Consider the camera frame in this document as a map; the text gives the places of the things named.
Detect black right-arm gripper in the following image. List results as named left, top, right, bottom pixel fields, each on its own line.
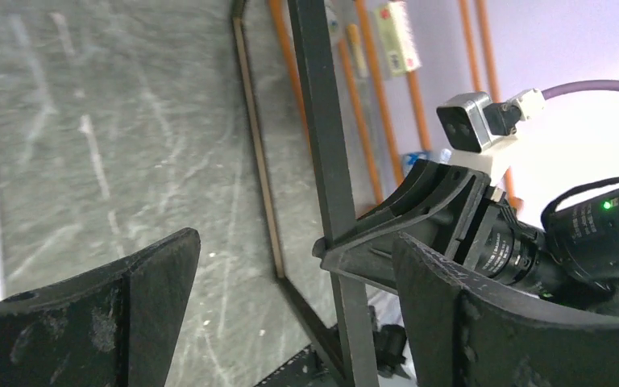
left=312, top=160, right=538, bottom=293

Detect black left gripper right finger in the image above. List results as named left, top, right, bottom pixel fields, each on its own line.
left=394, top=235, right=619, bottom=386

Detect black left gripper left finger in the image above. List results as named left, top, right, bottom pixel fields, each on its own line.
left=0, top=228, right=201, bottom=386

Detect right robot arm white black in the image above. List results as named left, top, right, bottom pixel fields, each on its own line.
left=313, top=160, right=619, bottom=316

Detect white red medicine box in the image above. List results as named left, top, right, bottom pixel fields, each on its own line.
left=373, top=1, right=422, bottom=77

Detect orange wooden shelf rack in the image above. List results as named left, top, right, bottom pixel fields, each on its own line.
left=268, top=1, right=500, bottom=202

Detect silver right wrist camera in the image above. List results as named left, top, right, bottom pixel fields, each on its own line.
left=435, top=88, right=546, bottom=155

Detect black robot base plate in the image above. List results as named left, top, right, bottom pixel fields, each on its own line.
left=253, top=306, right=412, bottom=387

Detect light wooden picture frame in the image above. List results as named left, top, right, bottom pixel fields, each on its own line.
left=231, top=1, right=380, bottom=386

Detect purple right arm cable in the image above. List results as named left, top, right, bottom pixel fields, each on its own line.
left=542, top=79, right=619, bottom=102

